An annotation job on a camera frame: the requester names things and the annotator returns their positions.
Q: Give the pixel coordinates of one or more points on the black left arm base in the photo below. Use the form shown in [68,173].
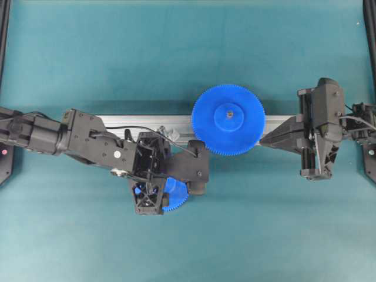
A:
[6,162]

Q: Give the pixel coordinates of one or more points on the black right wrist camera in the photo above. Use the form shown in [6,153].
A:
[327,107]

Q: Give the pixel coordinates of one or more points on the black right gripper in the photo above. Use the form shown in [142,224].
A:
[310,134]

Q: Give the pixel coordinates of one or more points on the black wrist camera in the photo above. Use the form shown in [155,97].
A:
[193,170]
[327,107]

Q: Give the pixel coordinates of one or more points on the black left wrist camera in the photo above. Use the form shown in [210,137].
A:
[193,170]

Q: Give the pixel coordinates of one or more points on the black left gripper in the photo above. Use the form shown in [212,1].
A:
[85,139]

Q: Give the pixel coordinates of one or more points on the black right frame post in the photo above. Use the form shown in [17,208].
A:
[368,8]

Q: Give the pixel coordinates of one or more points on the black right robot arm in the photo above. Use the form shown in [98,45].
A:
[358,125]

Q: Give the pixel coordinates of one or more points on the aluminium extrusion rail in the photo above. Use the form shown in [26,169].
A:
[178,127]

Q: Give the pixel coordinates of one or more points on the small blue gear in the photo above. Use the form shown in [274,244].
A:
[177,194]

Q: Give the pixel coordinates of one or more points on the large blue gear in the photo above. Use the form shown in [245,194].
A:
[224,136]

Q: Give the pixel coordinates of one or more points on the black left frame post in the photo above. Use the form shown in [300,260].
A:
[4,22]

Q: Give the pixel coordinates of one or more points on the black frame post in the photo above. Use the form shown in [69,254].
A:
[368,8]
[4,22]

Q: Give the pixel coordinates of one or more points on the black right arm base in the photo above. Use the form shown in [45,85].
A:
[369,161]

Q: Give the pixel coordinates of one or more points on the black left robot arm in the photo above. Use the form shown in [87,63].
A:
[36,132]

